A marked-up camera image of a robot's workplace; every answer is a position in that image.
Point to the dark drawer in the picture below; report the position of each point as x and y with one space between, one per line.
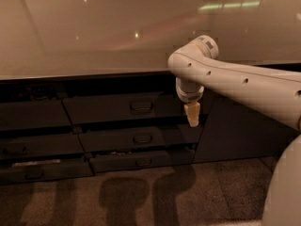
70 168
31 115
140 137
122 107
137 161
25 147

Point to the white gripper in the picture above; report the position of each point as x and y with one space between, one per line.
190 96

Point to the dark cabinet door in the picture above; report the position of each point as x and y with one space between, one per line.
253 112

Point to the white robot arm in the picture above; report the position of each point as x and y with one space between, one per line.
283 202

